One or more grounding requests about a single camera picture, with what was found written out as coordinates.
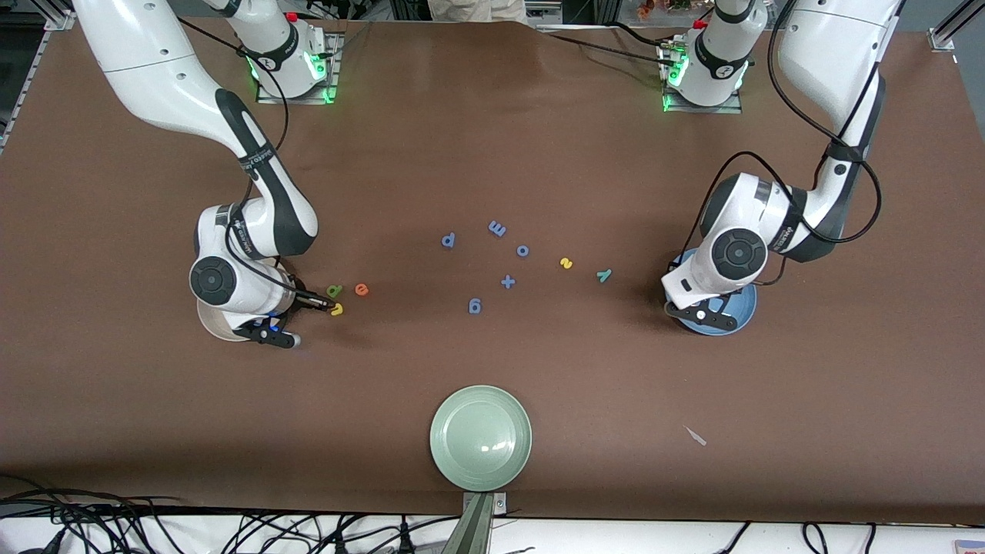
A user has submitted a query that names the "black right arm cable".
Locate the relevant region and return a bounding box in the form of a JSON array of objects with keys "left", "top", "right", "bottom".
[{"left": 175, "top": 15, "right": 333, "bottom": 310}]

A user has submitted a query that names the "beige round plate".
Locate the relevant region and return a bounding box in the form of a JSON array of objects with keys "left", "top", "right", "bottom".
[{"left": 196, "top": 296, "right": 266, "bottom": 343}]

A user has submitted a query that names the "orange background clutter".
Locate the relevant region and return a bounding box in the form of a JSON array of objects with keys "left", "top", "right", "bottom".
[{"left": 635, "top": 0, "right": 697, "bottom": 20}]

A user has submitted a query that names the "black base supply cable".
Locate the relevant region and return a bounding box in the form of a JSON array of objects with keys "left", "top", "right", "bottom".
[{"left": 539, "top": 23, "right": 670, "bottom": 66}]

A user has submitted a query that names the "pale green round plate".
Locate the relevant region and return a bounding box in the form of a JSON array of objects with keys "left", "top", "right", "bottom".
[{"left": 429, "top": 385, "right": 533, "bottom": 493}]

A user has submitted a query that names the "blue round plate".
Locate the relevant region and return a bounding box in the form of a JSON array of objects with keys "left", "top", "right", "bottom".
[{"left": 673, "top": 248, "right": 759, "bottom": 337}]

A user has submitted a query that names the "brown table cover sheet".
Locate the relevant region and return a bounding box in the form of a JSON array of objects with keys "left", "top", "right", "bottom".
[{"left": 0, "top": 19, "right": 985, "bottom": 528}]

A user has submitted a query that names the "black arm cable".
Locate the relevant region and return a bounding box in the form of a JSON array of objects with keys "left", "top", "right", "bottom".
[
  {"left": 175, "top": 15, "right": 333, "bottom": 310},
  {"left": 666, "top": 0, "right": 883, "bottom": 289}
]

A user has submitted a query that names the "black cable tangle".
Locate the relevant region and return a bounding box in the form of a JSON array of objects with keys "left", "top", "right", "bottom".
[{"left": 0, "top": 489, "right": 432, "bottom": 554}]

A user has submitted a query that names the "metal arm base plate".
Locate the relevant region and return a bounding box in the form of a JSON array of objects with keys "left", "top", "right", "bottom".
[
  {"left": 254, "top": 31, "right": 343, "bottom": 105},
  {"left": 662, "top": 35, "right": 745, "bottom": 115}
]

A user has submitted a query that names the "aluminium frame rail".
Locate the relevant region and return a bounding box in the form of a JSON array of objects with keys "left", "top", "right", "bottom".
[
  {"left": 927, "top": 0, "right": 985, "bottom": 55},
  {"left": 0, "top": 0, "right": 78, "bottom": 155}
]

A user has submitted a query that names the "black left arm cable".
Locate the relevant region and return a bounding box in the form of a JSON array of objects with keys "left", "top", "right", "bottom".
[{"left": 666, "top": 0, "right": 883, "bottom": 289}]

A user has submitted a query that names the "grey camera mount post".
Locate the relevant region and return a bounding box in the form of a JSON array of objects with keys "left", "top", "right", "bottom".
[{"left": 460, "top": 492, "right": 509, "bottom": 554}]

